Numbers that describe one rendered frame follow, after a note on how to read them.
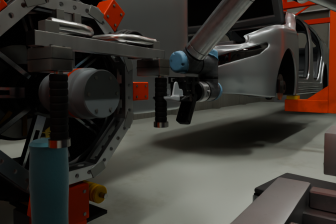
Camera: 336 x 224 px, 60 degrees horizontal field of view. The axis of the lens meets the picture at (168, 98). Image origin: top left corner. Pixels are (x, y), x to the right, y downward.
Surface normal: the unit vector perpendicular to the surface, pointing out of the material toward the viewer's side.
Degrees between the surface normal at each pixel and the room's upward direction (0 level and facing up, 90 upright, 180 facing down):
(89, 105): 90
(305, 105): 90
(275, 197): 0
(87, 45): 90
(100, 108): 90
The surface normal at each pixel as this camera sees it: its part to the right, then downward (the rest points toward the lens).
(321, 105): -0.58, 0.04
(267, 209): 0.00, -1.00
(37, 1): 0.81, 0.03
